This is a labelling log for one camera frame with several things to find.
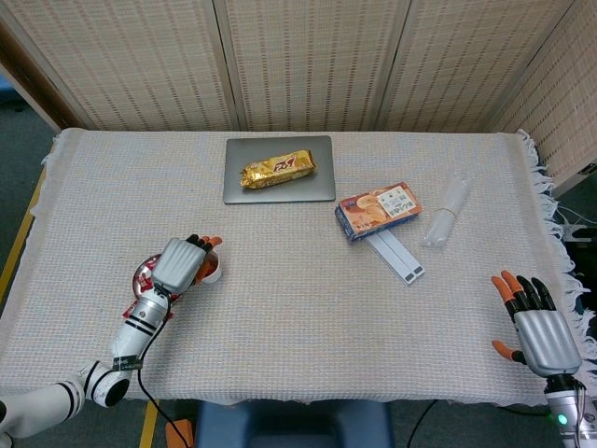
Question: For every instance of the clear plastic bottle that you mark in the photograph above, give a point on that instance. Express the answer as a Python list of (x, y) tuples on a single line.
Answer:
[(443, 219)]

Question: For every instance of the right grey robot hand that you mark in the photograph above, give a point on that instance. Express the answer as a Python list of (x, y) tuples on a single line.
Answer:
[(548, 340)]

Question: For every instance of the white paper cup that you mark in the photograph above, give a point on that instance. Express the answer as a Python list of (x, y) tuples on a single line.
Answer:
[(216, 277)]

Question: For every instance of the grey metal tray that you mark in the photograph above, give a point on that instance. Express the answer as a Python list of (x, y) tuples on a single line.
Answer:
[(322, 186)]

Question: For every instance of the orange block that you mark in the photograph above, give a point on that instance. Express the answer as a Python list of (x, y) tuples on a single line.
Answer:
[(184, 431)]

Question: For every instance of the brown wooden post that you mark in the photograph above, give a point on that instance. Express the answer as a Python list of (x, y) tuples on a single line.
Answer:
[(37, 79)]

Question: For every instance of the beige woven tablecloth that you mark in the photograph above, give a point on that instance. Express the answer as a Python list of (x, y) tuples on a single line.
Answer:
[(298, 326)]

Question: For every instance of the gold biscuit packet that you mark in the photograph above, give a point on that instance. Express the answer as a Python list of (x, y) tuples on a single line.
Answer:
[(277, 169)]

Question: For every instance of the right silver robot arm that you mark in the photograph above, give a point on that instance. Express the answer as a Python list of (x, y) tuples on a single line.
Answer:
[(562, 403)]

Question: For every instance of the shiny metal bowl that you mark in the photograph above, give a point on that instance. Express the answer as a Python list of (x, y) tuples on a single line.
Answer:
[(142, 266)]

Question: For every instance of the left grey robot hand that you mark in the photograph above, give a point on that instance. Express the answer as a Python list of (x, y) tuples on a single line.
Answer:
[(177, 263)]

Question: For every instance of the white folded laptop stand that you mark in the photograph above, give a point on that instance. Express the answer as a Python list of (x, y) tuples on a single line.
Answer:
[(401, 261)]

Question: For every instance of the orange blue cracker box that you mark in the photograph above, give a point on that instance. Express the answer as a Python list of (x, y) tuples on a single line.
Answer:
[(378, 210)]

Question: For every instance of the woven folding screen panel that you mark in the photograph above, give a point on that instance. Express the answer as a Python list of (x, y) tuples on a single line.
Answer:
[(466, 60), (569, 116), (317, 60), (140, 60)]

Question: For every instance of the blue chair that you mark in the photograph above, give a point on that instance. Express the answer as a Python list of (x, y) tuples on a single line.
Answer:
[(294, 427)]

